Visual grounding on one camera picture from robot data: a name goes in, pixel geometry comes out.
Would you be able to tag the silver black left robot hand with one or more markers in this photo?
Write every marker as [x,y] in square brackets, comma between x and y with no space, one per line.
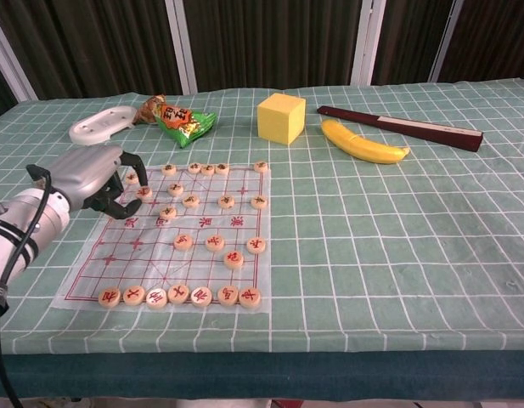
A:
[87,174]

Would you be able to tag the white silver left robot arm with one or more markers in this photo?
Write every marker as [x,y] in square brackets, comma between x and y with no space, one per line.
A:
[53,217]

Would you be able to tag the plastic chess board sheet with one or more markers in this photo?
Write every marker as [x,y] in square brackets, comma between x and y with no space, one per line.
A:
[130,263]

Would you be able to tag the wooden chess piece red character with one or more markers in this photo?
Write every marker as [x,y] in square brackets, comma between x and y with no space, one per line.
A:
[109,297]
[201,296]
[156,297]
[256,245]
[234,259]
[215,242]
[178,293]
[228,295]
[183,242]
[249,296]
[133,295]

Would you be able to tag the white plastic oval tray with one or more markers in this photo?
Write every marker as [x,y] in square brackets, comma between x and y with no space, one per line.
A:
[101,125]

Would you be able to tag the green orange snack bag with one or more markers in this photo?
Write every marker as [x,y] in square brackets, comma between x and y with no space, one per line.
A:
[181,123]

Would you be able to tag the dark brown curtain panel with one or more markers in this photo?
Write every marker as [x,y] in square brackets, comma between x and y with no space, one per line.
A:
[274,42]
[495,38]
[96,47]
[410,42]

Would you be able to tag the yellow foam cube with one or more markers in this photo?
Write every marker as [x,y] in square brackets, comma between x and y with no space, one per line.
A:
[278,123]

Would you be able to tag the dark green table skirt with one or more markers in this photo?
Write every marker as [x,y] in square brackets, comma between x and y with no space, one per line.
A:
[261,374]

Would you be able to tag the yellow toy banana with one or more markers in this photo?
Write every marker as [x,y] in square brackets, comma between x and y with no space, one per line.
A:
[363,144]

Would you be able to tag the green grid tablecloth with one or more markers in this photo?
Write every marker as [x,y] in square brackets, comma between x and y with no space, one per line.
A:
[372,255]

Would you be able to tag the dark red folded fan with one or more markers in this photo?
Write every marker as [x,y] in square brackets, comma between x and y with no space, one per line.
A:
[414,127]

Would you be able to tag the white frame post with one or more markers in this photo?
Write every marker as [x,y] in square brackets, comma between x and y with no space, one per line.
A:
[7,55]
[365,42]
[181,47]
[446,38]

